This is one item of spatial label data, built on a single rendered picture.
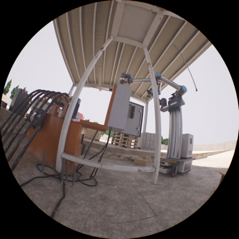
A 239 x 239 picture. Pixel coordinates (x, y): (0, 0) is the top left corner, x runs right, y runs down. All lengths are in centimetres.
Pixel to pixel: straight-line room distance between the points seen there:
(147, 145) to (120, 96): 344
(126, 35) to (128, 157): 309
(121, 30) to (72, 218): 250
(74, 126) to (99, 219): 88
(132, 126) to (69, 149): 104
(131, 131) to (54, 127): 115
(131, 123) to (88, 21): 497
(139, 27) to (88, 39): 385
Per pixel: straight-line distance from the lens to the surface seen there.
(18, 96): 257
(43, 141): 117
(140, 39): 210
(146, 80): 179
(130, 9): 200
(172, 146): 198
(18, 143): 73
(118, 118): 97
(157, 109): 111
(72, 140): 99
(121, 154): 249
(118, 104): 102
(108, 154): 246
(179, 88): 183
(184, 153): 194
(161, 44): 496
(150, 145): 429
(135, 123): 150
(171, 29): 481
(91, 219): 60
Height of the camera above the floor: 49
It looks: 16 degrees up
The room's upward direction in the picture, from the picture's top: 11 degrees clockwise
